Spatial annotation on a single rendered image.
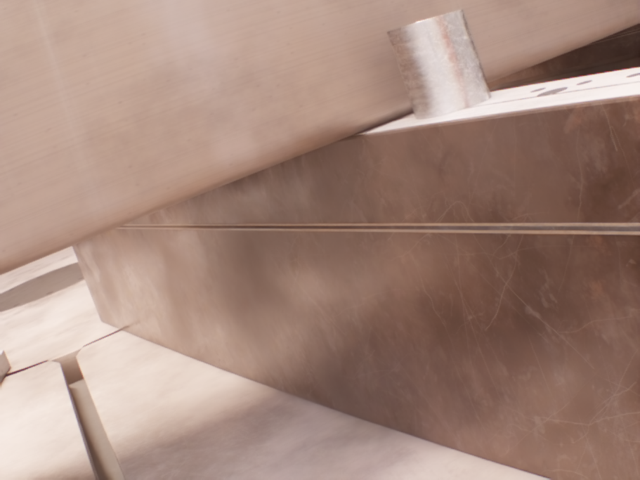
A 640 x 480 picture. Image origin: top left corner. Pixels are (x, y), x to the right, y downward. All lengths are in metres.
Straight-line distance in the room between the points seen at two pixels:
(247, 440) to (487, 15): 0.66
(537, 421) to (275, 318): 0.51
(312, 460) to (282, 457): 0.05
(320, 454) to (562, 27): 0.63
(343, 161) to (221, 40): 0.20
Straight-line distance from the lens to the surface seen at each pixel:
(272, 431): 1.19
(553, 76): 1.83
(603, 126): 0.63
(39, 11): 0.77
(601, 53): 2.66
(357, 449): 1.06
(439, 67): 0.80
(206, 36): 0.80
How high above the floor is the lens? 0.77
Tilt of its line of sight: 11 degrees down
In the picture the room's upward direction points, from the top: 19 degrees counter-clockwise
